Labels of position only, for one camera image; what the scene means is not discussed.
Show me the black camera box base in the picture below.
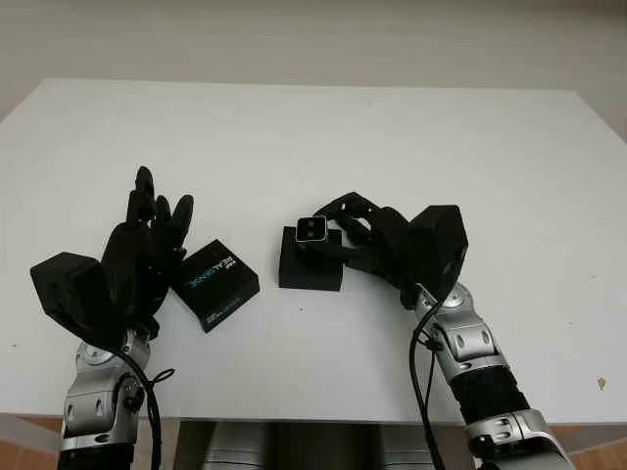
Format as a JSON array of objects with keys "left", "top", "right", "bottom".
[{"left": 277, "top": 225, "right": 344, "bottom": 291}]

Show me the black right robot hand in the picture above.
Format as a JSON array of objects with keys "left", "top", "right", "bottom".
[{"left": 313, "top": 192, "right": 433, "bottom": 310}]

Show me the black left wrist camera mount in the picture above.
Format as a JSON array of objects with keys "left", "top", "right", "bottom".
[{"left": 28, "top": 252, "right": 126, "bottom": 345}]

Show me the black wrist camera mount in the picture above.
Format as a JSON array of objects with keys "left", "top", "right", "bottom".
[
  {"left": 28, "top": 252, "right": 126, "bottom": 345},
  {"left": 409, "top": 204, "right": 470, "bottom": 301}
]

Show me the grey robot torso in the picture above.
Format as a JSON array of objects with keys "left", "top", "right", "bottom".
[{"left": 200, "top": 421, "right": 471, "bottom": 470}]

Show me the silver RealSense camera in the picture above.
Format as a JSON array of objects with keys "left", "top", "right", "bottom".
[{"left": 295, "top": 216, "right": 330, "bottom": 245}]

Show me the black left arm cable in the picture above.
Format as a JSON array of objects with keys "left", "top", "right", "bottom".
[{"left": 116, "top": 341, "right": 175, "bottom": 470}]

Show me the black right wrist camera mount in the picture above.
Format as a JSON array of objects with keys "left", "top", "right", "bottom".
[{"left": 409, "top": 204, "right": 470, "bottom": 301}]

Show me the black RealSense box lid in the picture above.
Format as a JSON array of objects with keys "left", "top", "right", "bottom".
[{"left": 179, "top": 238, "right": 261, "bottom": 335}]

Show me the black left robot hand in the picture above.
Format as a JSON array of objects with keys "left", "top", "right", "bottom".
[{"left": 100, "top": 165, "right": 195, "bottom": 340}]

